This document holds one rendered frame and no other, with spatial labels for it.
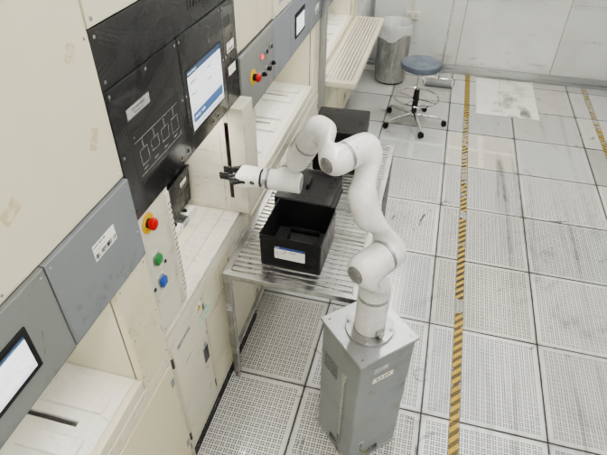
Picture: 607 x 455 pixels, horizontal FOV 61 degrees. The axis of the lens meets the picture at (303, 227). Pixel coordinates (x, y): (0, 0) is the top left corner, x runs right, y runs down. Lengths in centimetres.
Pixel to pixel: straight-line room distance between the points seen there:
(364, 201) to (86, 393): 110
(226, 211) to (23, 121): 142
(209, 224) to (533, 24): 459
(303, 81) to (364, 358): 218
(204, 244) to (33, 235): 115
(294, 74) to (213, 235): 164
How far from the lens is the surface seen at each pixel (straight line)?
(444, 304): 329
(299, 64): 359
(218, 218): 241
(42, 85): 121
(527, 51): 628
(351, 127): 282
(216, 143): 226
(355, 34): 468
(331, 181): 264
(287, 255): 222
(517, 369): 311
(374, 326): 198
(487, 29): 617
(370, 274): 172
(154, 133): 160
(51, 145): 124
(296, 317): 310
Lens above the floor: 235
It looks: 39 degrees down
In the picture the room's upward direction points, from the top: 1 degrees clockwise
